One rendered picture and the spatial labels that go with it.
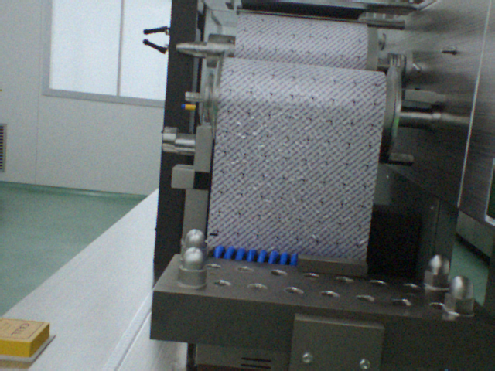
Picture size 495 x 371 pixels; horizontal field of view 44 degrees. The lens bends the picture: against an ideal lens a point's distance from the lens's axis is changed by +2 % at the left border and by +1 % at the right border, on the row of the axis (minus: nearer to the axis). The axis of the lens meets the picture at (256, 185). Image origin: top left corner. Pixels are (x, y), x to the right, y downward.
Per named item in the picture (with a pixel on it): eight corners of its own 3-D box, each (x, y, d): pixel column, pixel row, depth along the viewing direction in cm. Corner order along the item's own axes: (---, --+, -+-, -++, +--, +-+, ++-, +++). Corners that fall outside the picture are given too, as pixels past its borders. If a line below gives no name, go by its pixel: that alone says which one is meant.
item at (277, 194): (206, 255, 90) (216, 131, 87) (363, 271, 89) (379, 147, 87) (205, 256, 89) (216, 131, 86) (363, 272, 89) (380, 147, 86)
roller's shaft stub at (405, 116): (385, 129, 94) (389, 100, 93) (430, 133, 94) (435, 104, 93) (390, 131, 90) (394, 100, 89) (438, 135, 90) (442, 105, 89)
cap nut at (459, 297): (438, 304, 75) (442, 269, 74) (468, 308, 74) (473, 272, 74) (446, 315, 71) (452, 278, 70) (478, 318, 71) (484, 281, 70)
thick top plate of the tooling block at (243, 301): (172, 294, 86) (175, 253, 85) (452, 323, 86) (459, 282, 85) (148, 339, 70) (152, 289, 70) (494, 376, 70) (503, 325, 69)
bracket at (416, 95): (397, 100, 94) (398, 86, 93) (435, 103, 94) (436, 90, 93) (404, 100, 89) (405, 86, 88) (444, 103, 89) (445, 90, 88)
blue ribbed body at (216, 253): (213, 264, 89) (215, 242, 89) (358, 279, 89) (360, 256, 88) (210, 271, 86) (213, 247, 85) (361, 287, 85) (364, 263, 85)
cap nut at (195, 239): (182, 256, 84) (184, 225, 84) (208, 259, 84) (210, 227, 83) (178, 263, 81) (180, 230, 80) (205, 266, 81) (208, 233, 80)
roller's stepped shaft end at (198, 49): (177, 56, 117) (179, 39, 117) (208, 59, 117) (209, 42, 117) (175, 55, 114) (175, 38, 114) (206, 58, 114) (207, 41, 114)
